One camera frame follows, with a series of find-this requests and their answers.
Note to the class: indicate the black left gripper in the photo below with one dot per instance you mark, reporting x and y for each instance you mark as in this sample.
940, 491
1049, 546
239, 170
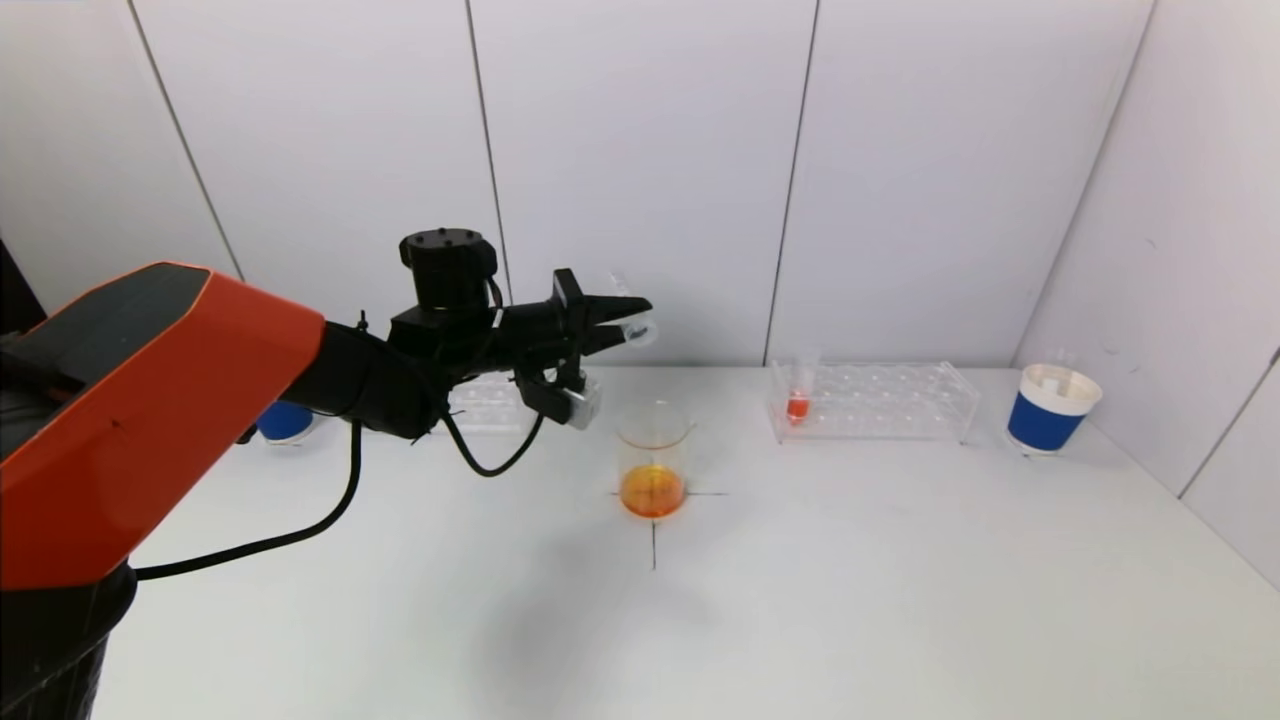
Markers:
568, 318

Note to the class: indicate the test tube with red pigment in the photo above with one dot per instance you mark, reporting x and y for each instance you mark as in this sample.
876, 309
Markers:
640, 325
797, 407

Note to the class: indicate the test tube with yellow pigment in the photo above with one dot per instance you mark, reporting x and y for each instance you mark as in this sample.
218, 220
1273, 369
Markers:
1057, 380

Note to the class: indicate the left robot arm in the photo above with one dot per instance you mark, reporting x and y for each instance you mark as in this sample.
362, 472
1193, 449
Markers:
150, 400

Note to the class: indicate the clear acrylic test tube rack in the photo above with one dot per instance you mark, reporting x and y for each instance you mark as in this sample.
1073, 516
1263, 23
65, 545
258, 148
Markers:
880, 410
490, 405

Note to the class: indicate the clear glass beaker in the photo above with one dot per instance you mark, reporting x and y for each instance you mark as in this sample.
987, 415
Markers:
654, 492

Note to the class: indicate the blue and white paper cup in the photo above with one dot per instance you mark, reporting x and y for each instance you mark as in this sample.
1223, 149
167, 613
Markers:
1040, 425
285, 422

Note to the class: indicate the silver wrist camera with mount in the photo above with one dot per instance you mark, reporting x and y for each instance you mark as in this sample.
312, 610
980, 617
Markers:
575, 405

